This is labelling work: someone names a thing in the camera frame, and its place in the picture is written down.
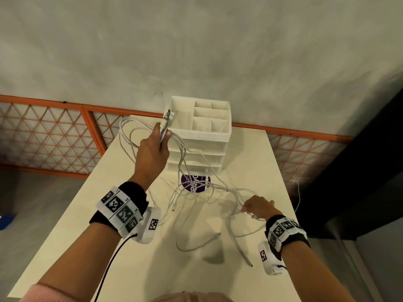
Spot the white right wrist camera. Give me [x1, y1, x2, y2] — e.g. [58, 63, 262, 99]
[257, 240, 288, 276]

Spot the right wristband with square markers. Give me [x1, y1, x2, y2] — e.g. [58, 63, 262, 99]
[265, 215, 311, 253]

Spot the white plastic drawer organizer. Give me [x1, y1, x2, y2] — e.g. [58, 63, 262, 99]
[163, 96, 232, 174]

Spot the left wristband with square markers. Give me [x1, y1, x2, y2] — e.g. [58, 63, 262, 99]
[89, 181, 149, 239]

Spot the person's right forearm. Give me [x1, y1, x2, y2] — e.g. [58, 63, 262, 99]
[268, 217, 358, 302]

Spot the person's left forearm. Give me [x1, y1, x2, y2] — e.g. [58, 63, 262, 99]
[37, 182, 148, 302]

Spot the person's right hand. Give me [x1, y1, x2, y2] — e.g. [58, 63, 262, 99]
[241, 195, 275, 221]

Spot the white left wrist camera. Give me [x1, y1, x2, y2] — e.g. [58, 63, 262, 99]
[135, 208, 162, 245]

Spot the white cable with silver plug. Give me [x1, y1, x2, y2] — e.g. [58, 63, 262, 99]
[120, 109, 227, 217]

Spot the wristband with square markers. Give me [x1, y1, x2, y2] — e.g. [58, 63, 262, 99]
[265, 215, 311, 253]
[89, 181, 149, 239]

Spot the person's left hand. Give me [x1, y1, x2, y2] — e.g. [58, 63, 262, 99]
[129, 122, 172, 192]

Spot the orange mesh railing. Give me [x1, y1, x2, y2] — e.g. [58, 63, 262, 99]
[0, 94, 354, 186]

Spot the purple round sticker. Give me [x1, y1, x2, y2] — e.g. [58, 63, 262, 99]
[181, 173, 211, 194]

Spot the blue object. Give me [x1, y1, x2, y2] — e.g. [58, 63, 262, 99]
[0, 214, 15, 232]

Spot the black camera cable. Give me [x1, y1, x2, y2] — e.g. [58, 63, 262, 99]
[94, 233, 138, 302]

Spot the pink sleeve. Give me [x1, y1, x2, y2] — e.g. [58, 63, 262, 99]
[18, 282, 65, 302]

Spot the long white cable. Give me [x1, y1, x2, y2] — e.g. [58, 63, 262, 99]
[224, 185, 269, 268]

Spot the thin white hanging cable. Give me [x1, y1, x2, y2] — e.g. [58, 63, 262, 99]
[293, 181, 302, 215]

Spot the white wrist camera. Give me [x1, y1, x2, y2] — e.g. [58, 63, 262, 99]
[135, 208, 162, 245]
[257, 240, 288, 276]

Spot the dark cabinet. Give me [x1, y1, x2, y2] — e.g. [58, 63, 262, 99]
[295, 87, 403, 241]

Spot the short white cable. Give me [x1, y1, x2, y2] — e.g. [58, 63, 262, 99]
[176, 232, 221, 253]

